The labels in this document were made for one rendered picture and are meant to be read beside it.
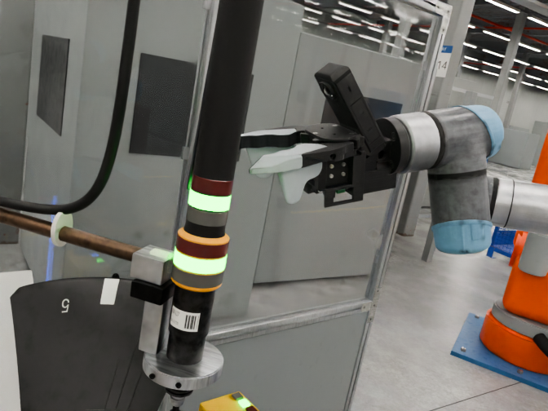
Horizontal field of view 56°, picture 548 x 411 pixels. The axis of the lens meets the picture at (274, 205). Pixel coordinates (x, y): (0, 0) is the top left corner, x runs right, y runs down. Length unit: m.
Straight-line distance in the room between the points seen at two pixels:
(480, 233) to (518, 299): 3.50
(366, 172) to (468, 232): 0.16
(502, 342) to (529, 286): 0.47
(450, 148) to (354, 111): 0.14
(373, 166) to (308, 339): 1.20
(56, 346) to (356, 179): 0.39
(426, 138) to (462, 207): 0.11
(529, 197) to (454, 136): 0.20
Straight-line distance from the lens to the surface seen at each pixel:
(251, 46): 0.40
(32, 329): 0.66
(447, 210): 0.70
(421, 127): 0.65
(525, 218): 0.84
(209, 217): 0.41
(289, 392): 1.86
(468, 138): 0.69
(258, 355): 1.65
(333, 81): 0.58
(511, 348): 4.27
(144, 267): 0.45
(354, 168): 0.60
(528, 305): 4.22
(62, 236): 0.49
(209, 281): 0.42
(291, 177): 0.55
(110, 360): 0.62
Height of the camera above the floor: 1.71
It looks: 13 degrees down
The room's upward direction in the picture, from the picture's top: 11 degrees clockwise
